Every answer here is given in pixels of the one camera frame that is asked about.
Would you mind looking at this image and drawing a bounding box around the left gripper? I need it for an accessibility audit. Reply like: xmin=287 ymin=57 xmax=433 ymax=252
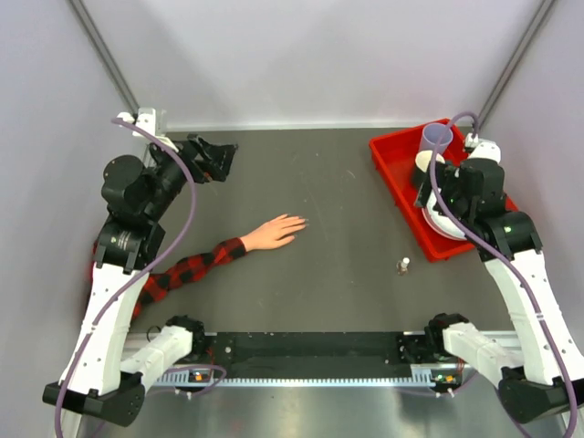
xmin=142 ymin=132 xmax=237 ymax=221

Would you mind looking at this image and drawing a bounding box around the glitter nail polish bottle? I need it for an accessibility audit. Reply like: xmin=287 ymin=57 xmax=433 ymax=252
xmin=396 ymin=261 xmax=409 ymax=276

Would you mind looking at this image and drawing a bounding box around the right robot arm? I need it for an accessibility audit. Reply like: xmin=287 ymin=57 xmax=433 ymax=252
xmin=411 ymin=158 xmax=583 ymax=433

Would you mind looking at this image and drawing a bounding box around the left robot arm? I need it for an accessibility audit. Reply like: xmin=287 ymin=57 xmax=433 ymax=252
xmin=43 ymin=134 xmax=238 ymax=427

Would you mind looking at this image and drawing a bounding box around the mannequin hand with long nails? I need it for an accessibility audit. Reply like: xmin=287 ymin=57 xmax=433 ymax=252
xmin=240 ymin=214 xmax=308 ymax=252

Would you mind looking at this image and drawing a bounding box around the black mug white inside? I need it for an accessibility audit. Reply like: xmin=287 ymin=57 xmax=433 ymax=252
xmin=410 ymin=150 xmax=433 ymax=190

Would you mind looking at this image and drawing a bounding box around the white paper plates stack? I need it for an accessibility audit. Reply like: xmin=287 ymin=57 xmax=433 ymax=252
xmin=422 ymin=191 xmax=467 ymax=242

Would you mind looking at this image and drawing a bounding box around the lavender plastic cup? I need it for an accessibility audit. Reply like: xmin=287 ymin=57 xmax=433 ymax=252
xmin=419 ymin=122 xmax=454 ymax=154

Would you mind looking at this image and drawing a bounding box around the red plastic tray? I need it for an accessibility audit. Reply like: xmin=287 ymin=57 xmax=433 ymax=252
xmin=370 ymin=125 xmax=532 ymax=262

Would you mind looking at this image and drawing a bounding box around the red black plaid sleeve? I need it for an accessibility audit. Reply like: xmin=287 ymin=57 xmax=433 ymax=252
xmin=90 ymin=235 xmax=247 ymax=320

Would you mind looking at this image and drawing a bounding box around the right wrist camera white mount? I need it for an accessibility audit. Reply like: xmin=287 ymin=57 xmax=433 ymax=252
xmin=464 ymin=133 xmax=502 ymax=164

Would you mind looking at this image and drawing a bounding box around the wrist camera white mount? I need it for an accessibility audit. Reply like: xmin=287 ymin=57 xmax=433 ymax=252
xmin=464 ymin=133 xmax=502 ymax=164
xmin=117 ymin=107 xmax=166 ymax=137

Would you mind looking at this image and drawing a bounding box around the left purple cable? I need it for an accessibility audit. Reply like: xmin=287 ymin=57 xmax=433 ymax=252
xmin=53 ymin=117 xmax=228 ymax=438

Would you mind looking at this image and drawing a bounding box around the purple cable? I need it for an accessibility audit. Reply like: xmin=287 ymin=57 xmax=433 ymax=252
xmin=426 ymin=110 xmax=577 ymax=438
xmin=53 ymin=117 xmax=228 ymax=438

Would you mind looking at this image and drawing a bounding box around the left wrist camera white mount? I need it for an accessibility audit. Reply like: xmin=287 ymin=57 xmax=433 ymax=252
xmin=117 ymin=107 xmax=166 ymax=137

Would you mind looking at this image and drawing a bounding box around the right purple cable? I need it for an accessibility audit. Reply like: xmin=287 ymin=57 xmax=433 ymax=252
xmin=426 ymin=110 xmax=577 ymax=438

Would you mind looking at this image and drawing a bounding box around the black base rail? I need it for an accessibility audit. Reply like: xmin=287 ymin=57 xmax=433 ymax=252
xmin=205 ymin=332 xmax=435 ymax=369

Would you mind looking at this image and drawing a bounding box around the white cable duct strip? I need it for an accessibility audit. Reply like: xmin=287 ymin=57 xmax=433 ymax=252
xmin=153 ymin=360 xmax=463 ymax=391

